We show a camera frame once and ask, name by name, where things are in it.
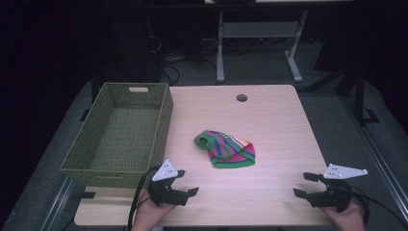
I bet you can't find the grey metal desk frame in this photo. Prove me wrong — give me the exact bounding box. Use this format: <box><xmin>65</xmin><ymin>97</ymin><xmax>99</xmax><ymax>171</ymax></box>
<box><xmin>216</xmin><ymin>9</ymin><xmax>310</xmax><ymax>84</ymax></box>

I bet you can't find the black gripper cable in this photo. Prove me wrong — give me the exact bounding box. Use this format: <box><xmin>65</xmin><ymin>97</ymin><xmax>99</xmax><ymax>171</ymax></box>
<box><xmin>127</xmin><ymin>165</ymin><xmax>163</xmax><ymax>231</ymax></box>
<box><xmin>347</xmin><ymin>187</ymin><xmax>408</xmax><ymax>229</ymax></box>

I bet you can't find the metal floor rail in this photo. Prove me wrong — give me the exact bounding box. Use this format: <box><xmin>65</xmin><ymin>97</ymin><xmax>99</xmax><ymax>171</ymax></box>
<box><xmin>39</xmin><ymin>176</ymin><xmax>76</xmax><ymax>231</ymax></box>
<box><xmin>339</xmin><ymin>94</ymin><xmax>408</xmax><ymax>223</ymax></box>

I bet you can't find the person's right hand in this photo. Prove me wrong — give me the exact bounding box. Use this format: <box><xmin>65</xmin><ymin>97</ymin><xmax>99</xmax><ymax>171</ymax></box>
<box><xmin>319</xmin><ymin>196</ymin><xmax>367</xmax><ymax>231</ymax></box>

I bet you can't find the tangle of floor cables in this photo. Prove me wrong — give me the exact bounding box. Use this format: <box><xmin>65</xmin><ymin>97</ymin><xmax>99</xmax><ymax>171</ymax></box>
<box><xmin>160</xmin><ymin>37</ymin><xmax>219</xmax><ymax>87</ymax></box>

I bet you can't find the dark computer tower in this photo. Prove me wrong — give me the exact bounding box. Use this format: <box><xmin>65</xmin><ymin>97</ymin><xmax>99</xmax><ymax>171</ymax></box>
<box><xmin>105</xmin><ymin>13</ymin><xmax>164</xmax><ymax>84</ymax></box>

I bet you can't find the striped colourful sock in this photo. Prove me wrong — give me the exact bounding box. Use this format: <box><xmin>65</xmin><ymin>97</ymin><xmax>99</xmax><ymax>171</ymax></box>
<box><xmin>192</xmin><ymin>129</ymin><xmax>257</xmax><ymax>169</ymax></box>

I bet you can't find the person's left hand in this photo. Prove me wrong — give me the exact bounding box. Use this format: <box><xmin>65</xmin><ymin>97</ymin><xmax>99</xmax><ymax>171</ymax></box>
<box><xmin>131</xmin><ymin>190</ymin><xmax>177</xmax><ymax>231</ymax></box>

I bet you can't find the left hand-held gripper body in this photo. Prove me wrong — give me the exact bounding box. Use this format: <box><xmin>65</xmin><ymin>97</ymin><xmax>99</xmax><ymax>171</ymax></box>
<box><xmin>146</xmin><ymin>158</ymin><xmax>190</xmax><ymax>207</ymax></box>

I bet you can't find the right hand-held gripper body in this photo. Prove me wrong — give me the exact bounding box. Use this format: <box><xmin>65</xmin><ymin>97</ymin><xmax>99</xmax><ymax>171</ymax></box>
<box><xmin>305</xmin><ymin>163</ymin><xmax>369</xmax><ymax>214</ymax></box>

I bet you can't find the black metal stand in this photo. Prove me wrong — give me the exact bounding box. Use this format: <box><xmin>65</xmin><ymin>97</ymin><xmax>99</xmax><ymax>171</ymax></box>
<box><xmin>333</xmin><ymin>62</ymin><xmax>381</xmax><ymax>127</ymax></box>

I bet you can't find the green woven basket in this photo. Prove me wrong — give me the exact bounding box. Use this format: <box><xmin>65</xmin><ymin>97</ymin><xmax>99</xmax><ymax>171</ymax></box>
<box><xmin>59</xmin><ymin>82</ymin><xmax>174</xmax><ymax>190</ymax></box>

